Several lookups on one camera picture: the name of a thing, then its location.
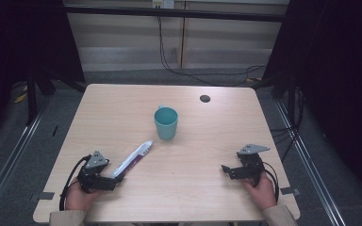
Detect teal cup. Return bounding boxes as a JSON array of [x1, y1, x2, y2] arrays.
[[153, 105, 180, 141]]

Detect black metal stand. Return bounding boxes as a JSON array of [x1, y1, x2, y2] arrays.
[[25, 70, 40, 126]]

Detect person's right hand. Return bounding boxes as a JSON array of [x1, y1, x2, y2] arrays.
[[241, 171, 278, 211]]

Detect white and purple toothpaste tube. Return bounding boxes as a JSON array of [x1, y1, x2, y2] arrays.
[[107, 139, 155, 180]]

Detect yellow floor tape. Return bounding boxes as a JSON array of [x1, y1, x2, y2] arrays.
[[13, 85, 28, 105]]

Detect metal floor rail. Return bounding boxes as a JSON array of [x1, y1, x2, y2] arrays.
[[0, 97, 52, 218], [274, 99, 347, 226]]

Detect person's left hand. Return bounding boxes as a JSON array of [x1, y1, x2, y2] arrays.
[[65, 177, 106, 212]]

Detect black floor cables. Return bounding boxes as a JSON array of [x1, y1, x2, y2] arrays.
[[269, 88, 305, 163]]

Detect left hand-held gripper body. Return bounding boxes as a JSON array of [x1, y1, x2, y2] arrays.
[[76, 150, 117, 192]]

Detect white wall socket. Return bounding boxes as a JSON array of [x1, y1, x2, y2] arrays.
[[151, 0, 175, 9]]

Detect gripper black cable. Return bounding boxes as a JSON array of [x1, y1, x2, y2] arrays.
[[261, 161, 280, 203], [58, 153, 92, 212]]

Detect grey tape strip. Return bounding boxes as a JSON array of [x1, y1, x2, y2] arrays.
[[37, 191, 56, 201], [279, 186, 301, 196]]

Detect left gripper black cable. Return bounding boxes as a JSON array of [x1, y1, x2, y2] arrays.
[[58, 153, 92, 212]]

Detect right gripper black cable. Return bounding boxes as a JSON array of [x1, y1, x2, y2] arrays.
[[261, 161, 280, 203]]

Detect black wall cable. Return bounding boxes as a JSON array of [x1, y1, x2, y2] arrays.
[[156, 15, 268, 88]]

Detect dark curtain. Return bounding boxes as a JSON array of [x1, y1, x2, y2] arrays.
[[0, 0, 87, 149], [262, 0, 362, 205]]

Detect black horizontal metal bar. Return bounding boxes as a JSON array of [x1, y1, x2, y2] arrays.
[[63, 5, 288, 23]]

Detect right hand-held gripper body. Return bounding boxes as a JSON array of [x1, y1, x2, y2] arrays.
[[231, 143, 272, 188]]

